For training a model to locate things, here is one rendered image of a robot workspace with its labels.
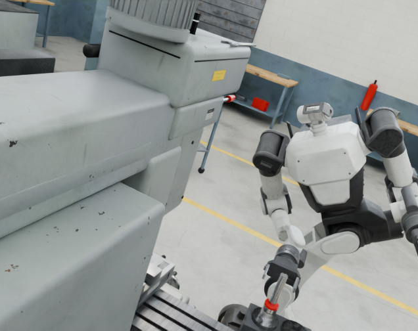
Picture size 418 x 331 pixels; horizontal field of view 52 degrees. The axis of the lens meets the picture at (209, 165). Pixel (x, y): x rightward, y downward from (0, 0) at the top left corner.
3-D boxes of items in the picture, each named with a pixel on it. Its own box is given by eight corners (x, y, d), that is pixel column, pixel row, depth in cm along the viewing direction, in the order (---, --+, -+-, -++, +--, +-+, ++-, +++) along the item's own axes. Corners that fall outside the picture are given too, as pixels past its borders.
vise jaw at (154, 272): (128, 259, 168) (131, 250, 167) (160, 278, 163) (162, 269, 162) (119, 265, 163) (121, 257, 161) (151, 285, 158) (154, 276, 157)
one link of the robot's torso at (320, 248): (281, 290, 196) (363, 228, 179) (280, 315, 180) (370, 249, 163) (257, 268, 195) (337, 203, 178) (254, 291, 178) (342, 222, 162)
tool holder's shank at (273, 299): (267, 298, 140) (279, 270, 136) (277, 301, 140) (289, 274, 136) (267, 304, 137) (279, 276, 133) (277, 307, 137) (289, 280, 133)
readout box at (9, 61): (23, 113, 133) (33, 46, 125) (46, 125, 130) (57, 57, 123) (-35, 124, 115) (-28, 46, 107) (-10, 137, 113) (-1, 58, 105)
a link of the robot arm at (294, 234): (294, 240, 161) (286, 218, 172) (280, 257, 165) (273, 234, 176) (308, 246, 163) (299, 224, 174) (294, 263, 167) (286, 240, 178)
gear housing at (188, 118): (156, 98, 150) (163, 69, 147) (217, 123, 143) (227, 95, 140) (95, 110, 120) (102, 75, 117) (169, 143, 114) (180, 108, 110)
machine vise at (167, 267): (141, 261, 181) (148, 239, 177) (171, 278, 176) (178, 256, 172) (85, 303, 151) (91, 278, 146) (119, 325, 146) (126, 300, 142)
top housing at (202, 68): (174, 67, 155) (186, 22, 149) (239, 93, 148) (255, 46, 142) (91, 75, 113) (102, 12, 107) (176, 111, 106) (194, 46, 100)
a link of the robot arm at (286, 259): (269, 255, 149) (275, 240, 159) (259, 278, 152) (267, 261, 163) (303, 271, 146) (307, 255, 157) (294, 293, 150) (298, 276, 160)
